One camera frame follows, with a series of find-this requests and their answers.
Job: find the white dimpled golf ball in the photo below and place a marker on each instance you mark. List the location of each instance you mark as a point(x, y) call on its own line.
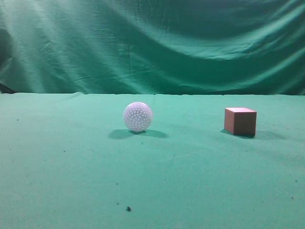
point(137, 116)

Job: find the brown cube block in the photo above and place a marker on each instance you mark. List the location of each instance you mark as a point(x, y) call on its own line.
point(240, 120)

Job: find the green table cloth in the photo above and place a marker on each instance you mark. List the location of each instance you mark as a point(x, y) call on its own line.
point(68, 161)

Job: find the green backdrop cloth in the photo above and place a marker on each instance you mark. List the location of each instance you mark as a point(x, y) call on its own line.
point(152, 46)

